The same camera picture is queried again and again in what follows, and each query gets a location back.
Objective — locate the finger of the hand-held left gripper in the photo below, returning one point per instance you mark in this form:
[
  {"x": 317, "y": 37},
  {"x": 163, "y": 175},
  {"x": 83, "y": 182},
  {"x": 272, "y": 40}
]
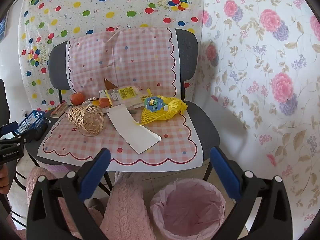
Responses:
[
  {"x": 8, "y": 128},
  {"x": 25, "y": 137}
]

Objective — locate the person's left hand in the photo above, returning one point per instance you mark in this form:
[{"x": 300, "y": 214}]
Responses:
[{"x": 3, "y": 180}]

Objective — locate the balloon print sheet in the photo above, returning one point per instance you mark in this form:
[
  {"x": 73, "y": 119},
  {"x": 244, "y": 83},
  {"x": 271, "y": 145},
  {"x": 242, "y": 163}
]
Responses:
[{"x": 100, "y": 17}]

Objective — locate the pink lined trash bin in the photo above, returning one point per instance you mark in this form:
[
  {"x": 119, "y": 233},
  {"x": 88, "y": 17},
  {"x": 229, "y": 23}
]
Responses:
[{"x": 190, "y": 205}]

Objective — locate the white paper sheet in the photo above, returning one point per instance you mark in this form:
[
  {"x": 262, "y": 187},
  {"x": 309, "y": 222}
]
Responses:
[{"x": 130, "y": 132}]

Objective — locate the dark grey chair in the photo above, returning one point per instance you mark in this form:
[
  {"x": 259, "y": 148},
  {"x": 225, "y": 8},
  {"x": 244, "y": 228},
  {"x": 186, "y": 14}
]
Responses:
[{"x": 187, "y": 55}]

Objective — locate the pink fluffy blanket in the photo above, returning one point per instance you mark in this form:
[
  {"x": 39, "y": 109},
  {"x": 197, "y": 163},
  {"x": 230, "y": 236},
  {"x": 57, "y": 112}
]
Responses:
[{"x": 125, "y": 210}]

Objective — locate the pink checked cloth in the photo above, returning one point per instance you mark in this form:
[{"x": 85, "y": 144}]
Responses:
[{"x": 140, "y": 55}]

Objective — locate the yellow net bag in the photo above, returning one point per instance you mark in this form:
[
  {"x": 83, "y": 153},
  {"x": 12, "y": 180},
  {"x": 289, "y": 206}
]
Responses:
[{"x": 172, "y": 110}]

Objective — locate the small snack wrapper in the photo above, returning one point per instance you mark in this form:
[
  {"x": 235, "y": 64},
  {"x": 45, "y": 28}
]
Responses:
[{"x": 90, "y": 101}]

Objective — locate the clear plastic package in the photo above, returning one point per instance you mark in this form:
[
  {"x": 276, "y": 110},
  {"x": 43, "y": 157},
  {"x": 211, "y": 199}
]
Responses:
[{"x": 125, "y": 93}]

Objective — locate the floral print sheet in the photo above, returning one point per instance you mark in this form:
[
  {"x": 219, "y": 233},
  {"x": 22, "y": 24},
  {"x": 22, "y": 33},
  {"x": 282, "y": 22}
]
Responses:
[{"x": 262, "y": 80}]

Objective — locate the brown cardboard piece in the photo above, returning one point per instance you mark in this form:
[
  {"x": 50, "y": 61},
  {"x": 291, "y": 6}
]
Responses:
[{"x": 110, "y": 84}]

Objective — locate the grey slipper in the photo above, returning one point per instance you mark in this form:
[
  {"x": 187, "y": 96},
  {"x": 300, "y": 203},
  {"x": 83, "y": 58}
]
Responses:
[{"x": 96, "y": 205}]

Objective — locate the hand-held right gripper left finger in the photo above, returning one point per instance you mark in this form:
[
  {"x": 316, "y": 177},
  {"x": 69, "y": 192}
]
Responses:
[{"x": 96, "y": 171}]

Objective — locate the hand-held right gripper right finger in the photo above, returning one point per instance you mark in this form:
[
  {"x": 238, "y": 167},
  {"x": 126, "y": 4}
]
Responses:
[{"x": 226, "y": 172}]

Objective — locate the dark blue wall picture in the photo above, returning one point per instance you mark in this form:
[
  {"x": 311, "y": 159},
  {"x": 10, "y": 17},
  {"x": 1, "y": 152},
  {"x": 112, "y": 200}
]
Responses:
[{"x": 3, "y": 27}]

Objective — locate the woven bamboo basket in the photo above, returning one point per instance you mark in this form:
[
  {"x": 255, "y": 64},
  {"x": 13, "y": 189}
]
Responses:
[{"x": 87, "y": 120}]

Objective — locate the wooden flat box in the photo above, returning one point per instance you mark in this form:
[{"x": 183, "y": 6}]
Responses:
[{"x": 60, "y": 110}]

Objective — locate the red round fruit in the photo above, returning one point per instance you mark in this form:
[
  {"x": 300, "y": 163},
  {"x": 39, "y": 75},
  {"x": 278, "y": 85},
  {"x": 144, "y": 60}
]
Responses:
[{"x": 77, "y": 98}]

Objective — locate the small blue shopping basket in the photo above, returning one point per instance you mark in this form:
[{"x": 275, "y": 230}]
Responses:
[{"x": 31, "y": 121}]

